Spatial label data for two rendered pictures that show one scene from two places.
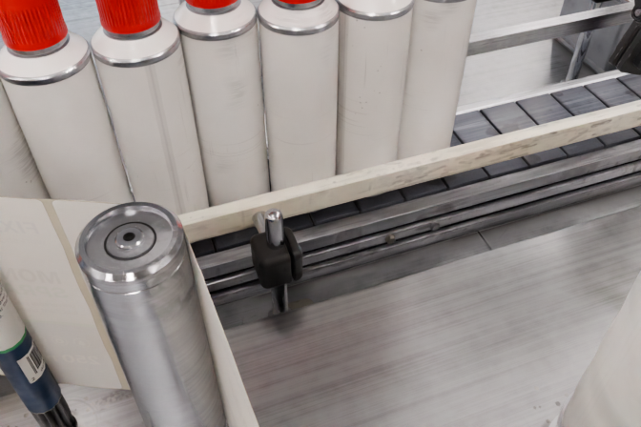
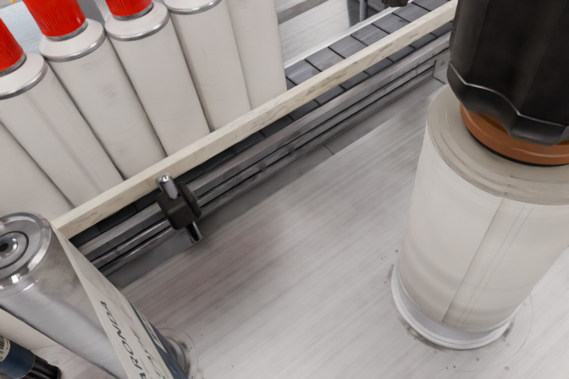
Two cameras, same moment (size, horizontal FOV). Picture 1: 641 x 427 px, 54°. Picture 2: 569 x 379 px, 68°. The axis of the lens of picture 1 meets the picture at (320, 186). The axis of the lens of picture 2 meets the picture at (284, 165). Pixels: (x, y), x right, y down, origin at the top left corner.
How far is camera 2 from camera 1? 0.05 m
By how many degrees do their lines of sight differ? 8
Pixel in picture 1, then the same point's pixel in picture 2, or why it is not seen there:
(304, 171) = (184, 137)
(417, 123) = (257, 80)
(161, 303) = (50, 291)
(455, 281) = (311, 185)
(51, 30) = not seen: outside the picture
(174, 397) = (102, 347)
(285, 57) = (137, 58)
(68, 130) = not seen: outside the picture
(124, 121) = (25, 140)
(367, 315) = (255, 227)
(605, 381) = (415, 238)
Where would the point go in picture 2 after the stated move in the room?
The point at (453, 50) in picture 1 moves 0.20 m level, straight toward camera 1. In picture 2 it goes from (265, 20) to (266, 196)
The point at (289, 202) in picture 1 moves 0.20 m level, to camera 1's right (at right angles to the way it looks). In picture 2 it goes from (179, 162) to (373, 109)
